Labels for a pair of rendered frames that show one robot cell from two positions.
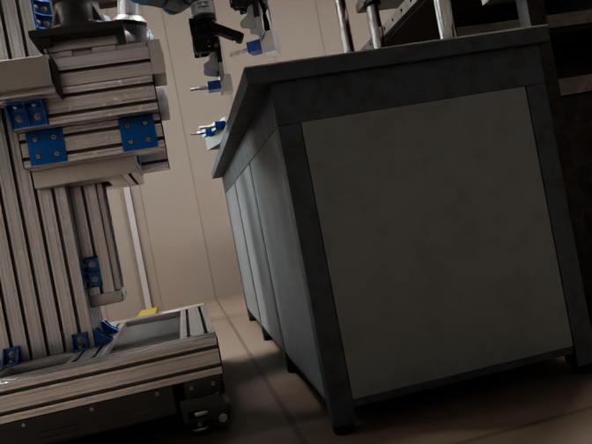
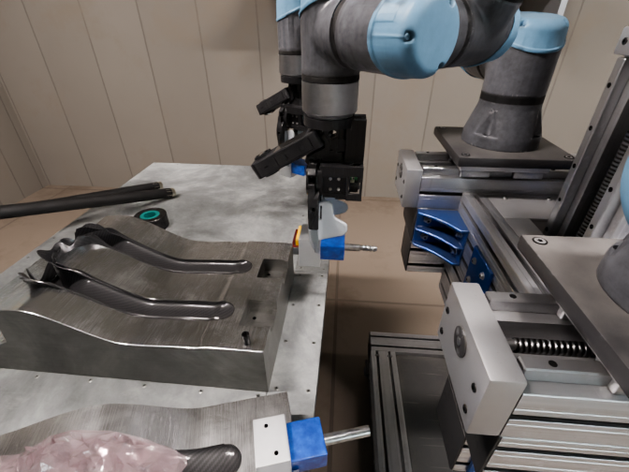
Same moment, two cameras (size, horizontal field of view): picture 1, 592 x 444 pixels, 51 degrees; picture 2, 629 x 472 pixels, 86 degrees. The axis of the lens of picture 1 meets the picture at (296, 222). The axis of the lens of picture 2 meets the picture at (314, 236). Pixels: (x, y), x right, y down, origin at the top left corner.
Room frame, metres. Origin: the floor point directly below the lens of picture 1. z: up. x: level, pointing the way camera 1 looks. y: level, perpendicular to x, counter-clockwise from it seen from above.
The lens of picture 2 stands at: (2.44, 0.27, 1.26)
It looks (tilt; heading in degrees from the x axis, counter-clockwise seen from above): 33 degrees down; 195
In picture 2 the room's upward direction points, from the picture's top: straight up
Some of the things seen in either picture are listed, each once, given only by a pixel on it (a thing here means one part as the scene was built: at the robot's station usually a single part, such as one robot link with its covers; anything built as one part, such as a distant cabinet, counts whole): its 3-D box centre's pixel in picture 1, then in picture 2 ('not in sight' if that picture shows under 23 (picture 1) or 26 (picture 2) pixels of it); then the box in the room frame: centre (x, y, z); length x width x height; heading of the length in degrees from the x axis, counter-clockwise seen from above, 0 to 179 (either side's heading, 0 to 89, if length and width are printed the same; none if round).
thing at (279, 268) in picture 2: not in sight; (273, 276); (2.00, 0.08, 0.87); 0.05 x 0.05 x 0.04; 10
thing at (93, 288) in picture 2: not in sight; (137, 269); (2.09, -0.12, 0.92); 0.35 x 0.16 x 0.09; 100
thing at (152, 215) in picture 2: not in sight; (151, 220); (1.81, -0.34, 0.82); 0.08 x 0.08 x 0.04
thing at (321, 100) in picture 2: (203, 11); (329, 97); (1.96, 0.16, 1.17); 0.08 x 0.08 x 0.05
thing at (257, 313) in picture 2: not in sight; (259, 321); (2.11, 0.10, 0.87); 0.05 x 0.05 x 0.04; 10
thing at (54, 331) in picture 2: not in sight; (139, 287); (2.09, -0.14, 0.87); 0.50 x 0.26 x 0.14; 100
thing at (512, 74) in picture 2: not in sight; (521, 52); (1.62, 0.46, 1.20); 0.13 x 0.12 x 0.14; 16
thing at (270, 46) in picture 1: (253, 48); (305, 168); (1.63, 0.03, 0.93); 0.13 x 0.05 x 0.05; 73
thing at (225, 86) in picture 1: (210, 86); (338, 246); (1.96, 0.18, 0.93); 0.13 x 0.05 x 0.05; 100
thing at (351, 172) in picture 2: (205, 36); (333, 156); (1.96, 0.17, 1.09); 0.09 x 0.08 x 0.12; 100
